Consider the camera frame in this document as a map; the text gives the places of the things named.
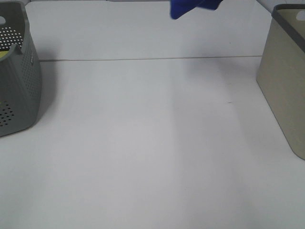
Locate grey perforated basket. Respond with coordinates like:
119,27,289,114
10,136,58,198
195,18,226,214
0,1,42,136

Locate blue towel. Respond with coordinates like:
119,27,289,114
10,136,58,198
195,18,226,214
170,0,223,20

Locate beige plastic basket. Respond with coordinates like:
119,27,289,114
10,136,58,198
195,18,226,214
256,4,305,159

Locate yellow-green cloth in basket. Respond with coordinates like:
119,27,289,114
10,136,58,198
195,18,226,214
0,50,10,61

